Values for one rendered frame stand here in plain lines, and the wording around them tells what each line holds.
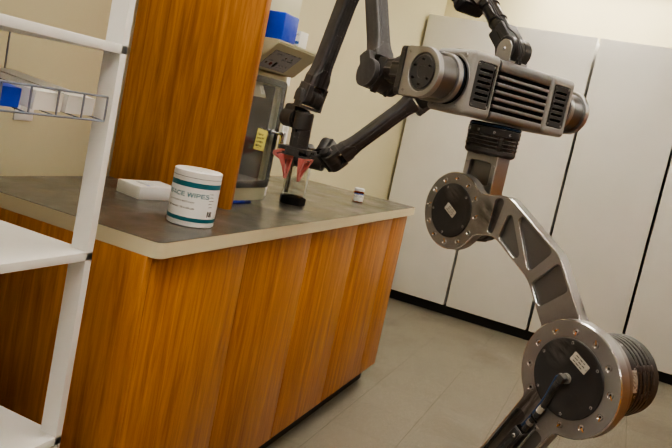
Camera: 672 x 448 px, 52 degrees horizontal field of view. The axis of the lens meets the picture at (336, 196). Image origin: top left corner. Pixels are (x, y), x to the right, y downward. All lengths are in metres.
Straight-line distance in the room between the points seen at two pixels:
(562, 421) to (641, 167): 3.68
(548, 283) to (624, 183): 3.53
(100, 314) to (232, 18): 1.03
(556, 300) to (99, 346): 1.07
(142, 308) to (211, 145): 0.75
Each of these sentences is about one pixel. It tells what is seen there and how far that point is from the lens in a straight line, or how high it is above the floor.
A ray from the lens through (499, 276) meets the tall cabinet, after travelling 5.23.
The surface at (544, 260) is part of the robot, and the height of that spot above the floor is 1.09.
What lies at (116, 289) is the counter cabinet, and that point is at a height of 0.80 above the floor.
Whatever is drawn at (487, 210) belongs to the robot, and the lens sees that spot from 1.73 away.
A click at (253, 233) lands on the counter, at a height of 0.93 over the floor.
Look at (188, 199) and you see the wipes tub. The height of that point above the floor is 1.01.
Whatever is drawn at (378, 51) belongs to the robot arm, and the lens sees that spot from 1.84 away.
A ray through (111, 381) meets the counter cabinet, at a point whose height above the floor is 0.58.
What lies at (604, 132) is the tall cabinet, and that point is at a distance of 5.12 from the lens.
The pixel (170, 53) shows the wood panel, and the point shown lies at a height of 1.40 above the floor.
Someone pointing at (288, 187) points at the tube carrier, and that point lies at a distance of 2.66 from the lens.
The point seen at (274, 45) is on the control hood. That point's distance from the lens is 2.31.
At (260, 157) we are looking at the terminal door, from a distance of 2.54.
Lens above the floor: 1.31
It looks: 7 degrees down
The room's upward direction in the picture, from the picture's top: 12 degrees clockwise
